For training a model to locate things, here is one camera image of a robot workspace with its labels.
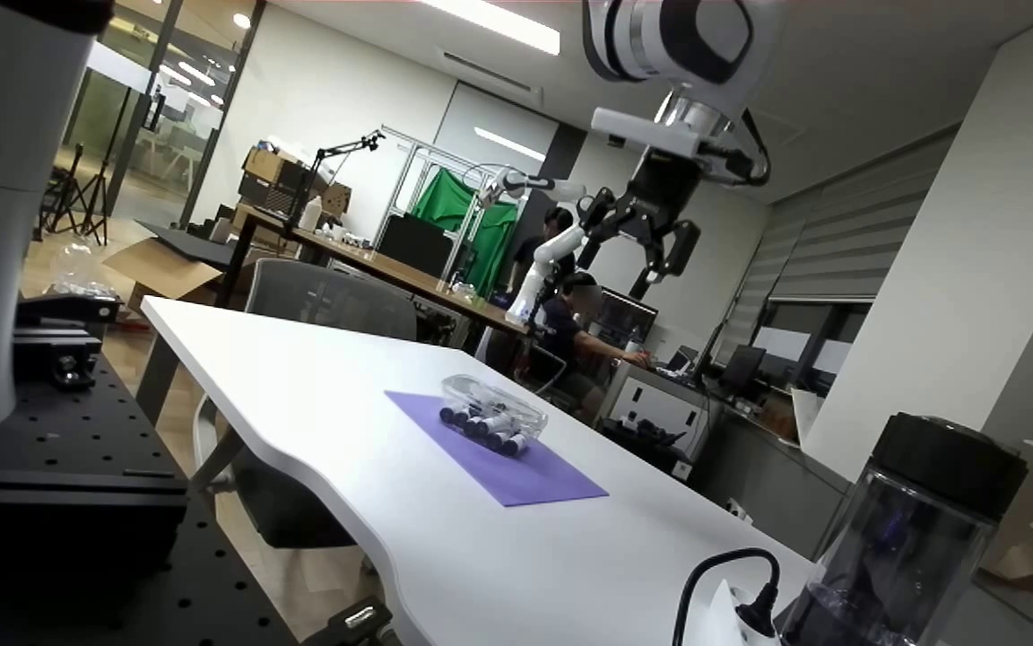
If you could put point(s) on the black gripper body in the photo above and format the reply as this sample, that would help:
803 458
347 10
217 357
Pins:
666 183

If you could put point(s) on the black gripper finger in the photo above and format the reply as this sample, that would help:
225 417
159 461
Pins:
595 227
681 244

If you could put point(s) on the clear plastic container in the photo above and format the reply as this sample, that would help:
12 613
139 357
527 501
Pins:
491 414

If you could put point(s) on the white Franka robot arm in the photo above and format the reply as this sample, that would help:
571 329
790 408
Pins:
644 42

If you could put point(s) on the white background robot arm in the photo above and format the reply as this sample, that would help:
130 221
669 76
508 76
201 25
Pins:
538 270

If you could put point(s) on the person in dark shirt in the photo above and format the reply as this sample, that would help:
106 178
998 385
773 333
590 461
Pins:
564 323

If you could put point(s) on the green cloth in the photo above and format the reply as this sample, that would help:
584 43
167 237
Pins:
467 221

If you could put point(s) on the white drawer cabinet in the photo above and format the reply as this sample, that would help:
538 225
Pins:
659 408

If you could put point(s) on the grey window blinds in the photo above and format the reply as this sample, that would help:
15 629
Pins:
851 237

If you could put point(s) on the black computer monitor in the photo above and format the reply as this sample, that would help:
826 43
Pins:
412 243

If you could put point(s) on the long wooden table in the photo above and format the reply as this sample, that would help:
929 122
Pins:
394 274

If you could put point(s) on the ceiling light panel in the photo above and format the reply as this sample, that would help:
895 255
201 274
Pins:
503 24

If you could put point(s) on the purple mat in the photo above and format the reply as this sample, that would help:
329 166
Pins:
519 477

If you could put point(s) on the grey mesh office chair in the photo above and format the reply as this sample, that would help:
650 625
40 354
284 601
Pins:
324 299

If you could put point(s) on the brown cardboard box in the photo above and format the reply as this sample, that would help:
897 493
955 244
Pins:
284 180

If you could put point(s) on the white power strip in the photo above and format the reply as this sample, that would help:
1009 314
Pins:
726 613

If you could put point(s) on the flat cardboard box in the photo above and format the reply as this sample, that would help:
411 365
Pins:
161 265

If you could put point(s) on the black tripod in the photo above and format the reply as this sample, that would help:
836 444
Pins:
76 197

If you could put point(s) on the black clamp device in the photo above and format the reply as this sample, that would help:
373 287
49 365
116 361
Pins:
56 333

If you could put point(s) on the black perforated breadboard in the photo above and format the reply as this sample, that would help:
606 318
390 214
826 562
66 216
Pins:
74 430

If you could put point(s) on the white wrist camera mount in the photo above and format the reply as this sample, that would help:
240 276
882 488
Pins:
647 130

